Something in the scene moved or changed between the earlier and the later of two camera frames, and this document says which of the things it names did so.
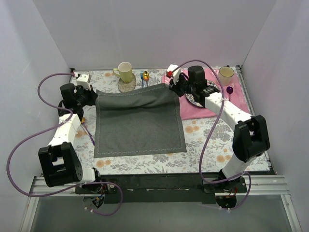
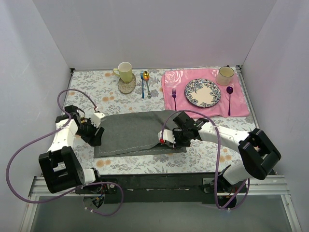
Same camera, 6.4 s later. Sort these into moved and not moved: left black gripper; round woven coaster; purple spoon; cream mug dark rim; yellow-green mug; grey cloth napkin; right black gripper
Moved: right black gripper; grey cloth napkin; left black gripper
Not moved: cream mug dark rim; purple spoon; yellow-green mug; round woven coaster
